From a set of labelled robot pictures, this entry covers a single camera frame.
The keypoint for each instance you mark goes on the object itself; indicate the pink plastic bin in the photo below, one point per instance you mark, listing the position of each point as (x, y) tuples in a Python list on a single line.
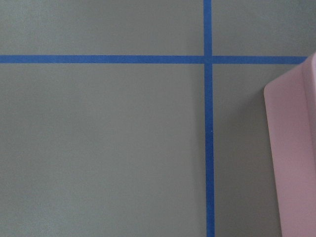
[(290, 102)]

